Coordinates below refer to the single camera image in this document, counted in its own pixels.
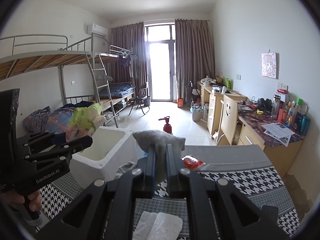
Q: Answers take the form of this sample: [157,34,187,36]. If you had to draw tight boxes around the white tissue sheet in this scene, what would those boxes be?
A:
[132,211,183,240]

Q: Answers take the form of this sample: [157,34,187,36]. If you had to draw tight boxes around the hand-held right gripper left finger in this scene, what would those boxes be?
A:
[35,144,157,240]

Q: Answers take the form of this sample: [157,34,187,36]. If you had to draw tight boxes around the metal bunk bed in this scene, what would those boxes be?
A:
[92,45,137,113]
[0,35,118,130]

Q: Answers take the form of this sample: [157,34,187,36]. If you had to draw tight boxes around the blue orange quilt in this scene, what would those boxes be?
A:
[22,106,78,133]

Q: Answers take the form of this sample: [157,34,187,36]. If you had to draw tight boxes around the black headphones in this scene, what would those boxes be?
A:
[257,97,273,112]

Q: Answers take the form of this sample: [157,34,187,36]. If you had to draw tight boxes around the green pink small packet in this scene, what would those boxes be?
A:
[65,102,107,142]

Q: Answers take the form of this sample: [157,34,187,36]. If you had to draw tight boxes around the white foam box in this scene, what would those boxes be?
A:
[70,126,137,189]

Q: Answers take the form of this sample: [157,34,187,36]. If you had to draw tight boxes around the dark patterned desk mat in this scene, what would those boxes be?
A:
[237,104,306,147]

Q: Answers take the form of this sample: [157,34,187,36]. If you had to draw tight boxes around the row of toiletry bottles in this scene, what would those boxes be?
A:
[272,97,311,135]

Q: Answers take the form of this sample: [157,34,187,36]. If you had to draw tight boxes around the grey sock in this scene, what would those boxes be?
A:
[114,162,137,180]
[132,129,186,186]

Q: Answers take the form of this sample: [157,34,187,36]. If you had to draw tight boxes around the brown curtain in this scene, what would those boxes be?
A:
[174,19,216,103]
[110,22,148,100]

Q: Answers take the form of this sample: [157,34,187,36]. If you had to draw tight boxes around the black smartphone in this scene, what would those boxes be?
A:
[261,205,280,218]

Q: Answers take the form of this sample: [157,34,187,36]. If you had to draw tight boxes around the wooden desk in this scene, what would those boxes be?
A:
[197,81,249,135]
[235,105,305,178]

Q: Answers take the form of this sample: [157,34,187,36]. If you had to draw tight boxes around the white lotion pump bottle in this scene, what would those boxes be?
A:
[158,116,173,133]

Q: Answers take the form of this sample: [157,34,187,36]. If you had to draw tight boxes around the metal bunk bed ladder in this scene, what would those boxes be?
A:
[85,52,120,128]

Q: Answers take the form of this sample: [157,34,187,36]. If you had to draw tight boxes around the black folding chair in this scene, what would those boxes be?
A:
[129,82,151,116]

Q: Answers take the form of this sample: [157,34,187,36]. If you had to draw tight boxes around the red snack packet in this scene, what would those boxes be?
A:
[181,155,206,170]

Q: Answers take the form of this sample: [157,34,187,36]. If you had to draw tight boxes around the dark hanging clothes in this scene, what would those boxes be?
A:
[119,54,139,79]

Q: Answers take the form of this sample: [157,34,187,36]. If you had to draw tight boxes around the blue plaid bedding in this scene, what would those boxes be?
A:
[99,82,136,99]

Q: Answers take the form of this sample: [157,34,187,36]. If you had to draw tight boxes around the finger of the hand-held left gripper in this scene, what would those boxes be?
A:
[24,135,93,164]
[16,131,67,147]

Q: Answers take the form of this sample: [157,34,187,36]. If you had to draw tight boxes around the wooden smiley face chair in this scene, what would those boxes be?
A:
[215,94,240,146]

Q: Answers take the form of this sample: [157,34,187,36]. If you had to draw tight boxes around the white air conditioner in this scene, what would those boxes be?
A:
[87,24,108,36]

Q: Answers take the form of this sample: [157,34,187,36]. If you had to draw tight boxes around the white printed papers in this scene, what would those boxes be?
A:
[262,122,296,147]

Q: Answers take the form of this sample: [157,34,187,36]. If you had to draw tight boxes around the pink cartoon wall poster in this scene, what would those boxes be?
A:
[261,52,278,79]

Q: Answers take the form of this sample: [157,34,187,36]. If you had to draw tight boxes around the glass balcony door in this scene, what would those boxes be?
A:
[144,23,177,102]

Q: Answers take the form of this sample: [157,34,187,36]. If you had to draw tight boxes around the houndstooth tablecloth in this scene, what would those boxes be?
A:
[36,144,300,240]

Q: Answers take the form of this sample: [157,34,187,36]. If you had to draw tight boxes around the white bucket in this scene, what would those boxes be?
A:
[190,106,203,122]

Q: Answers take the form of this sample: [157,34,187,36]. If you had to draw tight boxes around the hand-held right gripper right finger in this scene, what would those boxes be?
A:
[166,144,289,240]

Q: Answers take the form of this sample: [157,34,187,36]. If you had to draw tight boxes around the person's left hand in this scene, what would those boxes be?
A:
[5,189,42,213]

